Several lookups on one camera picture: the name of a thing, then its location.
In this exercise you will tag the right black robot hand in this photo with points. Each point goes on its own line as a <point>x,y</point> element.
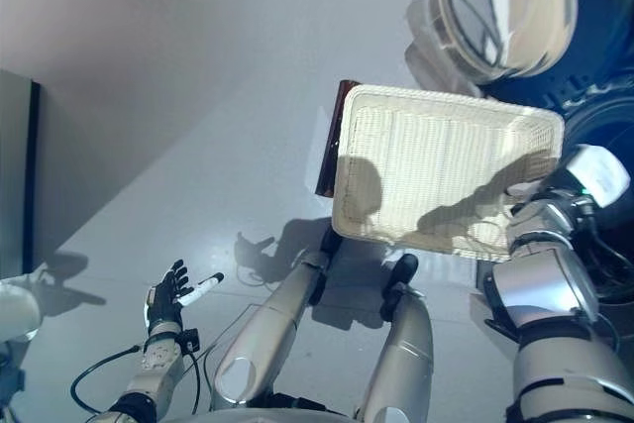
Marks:
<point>594,170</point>

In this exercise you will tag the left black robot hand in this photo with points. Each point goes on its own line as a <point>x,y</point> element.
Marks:
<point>163,301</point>

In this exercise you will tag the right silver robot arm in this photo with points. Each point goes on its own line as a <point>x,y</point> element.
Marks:
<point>545,294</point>

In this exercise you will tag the dark grey washing machine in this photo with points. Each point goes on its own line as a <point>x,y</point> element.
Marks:
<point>609,116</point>

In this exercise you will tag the white rounded device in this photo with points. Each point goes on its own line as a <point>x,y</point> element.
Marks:
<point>17,309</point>

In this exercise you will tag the silver robot torso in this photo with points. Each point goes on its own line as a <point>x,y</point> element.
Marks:
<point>262,415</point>

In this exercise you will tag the cream wicker basket tray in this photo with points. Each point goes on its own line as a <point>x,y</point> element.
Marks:
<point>436,155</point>

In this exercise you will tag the round glass washer door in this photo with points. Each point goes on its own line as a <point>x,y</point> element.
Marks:
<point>505,12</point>

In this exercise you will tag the grey cabinet with dark edge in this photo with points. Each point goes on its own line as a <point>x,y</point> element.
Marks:
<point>15,170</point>

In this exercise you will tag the brown stool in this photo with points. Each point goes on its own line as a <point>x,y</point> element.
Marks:
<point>332,145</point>

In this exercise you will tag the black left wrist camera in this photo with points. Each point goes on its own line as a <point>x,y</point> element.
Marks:
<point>190,341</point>

